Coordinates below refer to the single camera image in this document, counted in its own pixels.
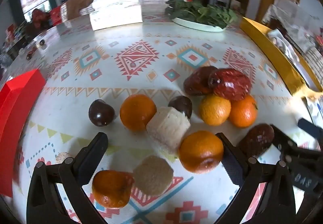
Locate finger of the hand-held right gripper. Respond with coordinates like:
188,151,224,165
271,124,323,164
298,118,323,140

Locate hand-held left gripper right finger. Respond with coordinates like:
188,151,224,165
212,132,296,224

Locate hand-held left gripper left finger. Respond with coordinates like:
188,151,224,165
26,132,109,224

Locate large red jujube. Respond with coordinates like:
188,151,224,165
207,68,252,101
238,124,275,157
183,66,219,96

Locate orange mandarin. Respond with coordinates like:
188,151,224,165
199,95,232,125
179,131,224,174
91,170,134,209
228,95,258,128
119,94,157,131

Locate dark purple plum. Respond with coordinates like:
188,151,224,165
88,99,116,127
168,96,193,119

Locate yellow box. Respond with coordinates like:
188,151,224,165
239,17,323,98

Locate small tan fruit scrap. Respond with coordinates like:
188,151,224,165
56,152,74,164

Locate white lace cloth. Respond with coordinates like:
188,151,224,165
271,4,323,37

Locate white plate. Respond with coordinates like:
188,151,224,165
172,17,229,32

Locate white tissue box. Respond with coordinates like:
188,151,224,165
79,0,143,31

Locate brown chair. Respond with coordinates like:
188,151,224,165
61,0,111,21

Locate green leafy vegetables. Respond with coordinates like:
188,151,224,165
165,0,239,29

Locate bright window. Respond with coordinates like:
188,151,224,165
20,0,49,21

